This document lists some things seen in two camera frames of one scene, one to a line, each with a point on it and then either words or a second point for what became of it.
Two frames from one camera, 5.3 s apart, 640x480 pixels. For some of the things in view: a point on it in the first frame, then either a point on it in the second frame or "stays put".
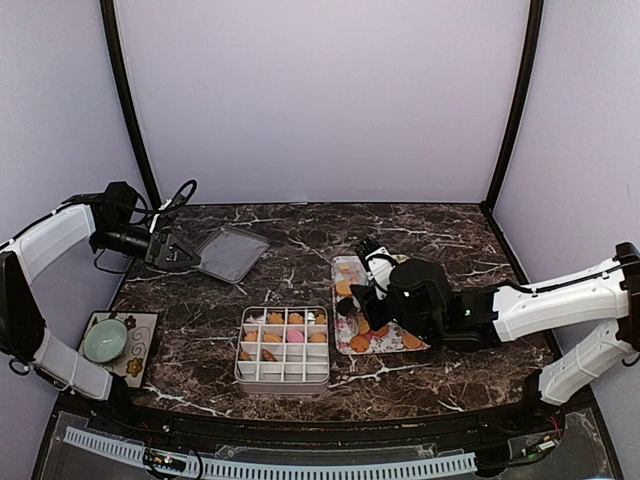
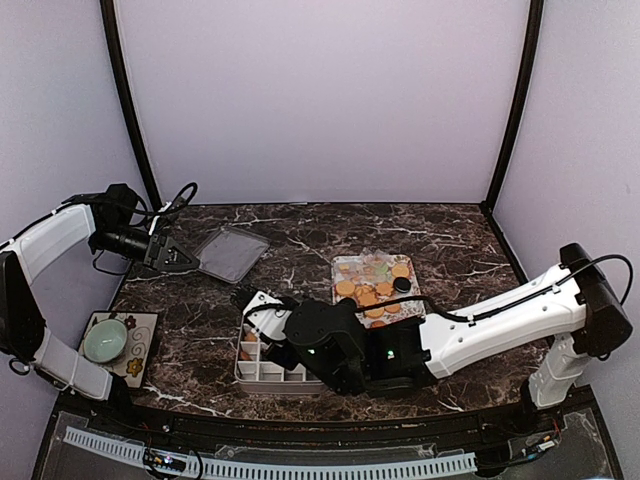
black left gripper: x=163 y=251 stays put
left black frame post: x=121 y=81 stays put
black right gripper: x=375 y=319 -> x=273 y=356
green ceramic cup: x=105 y=341 stays put
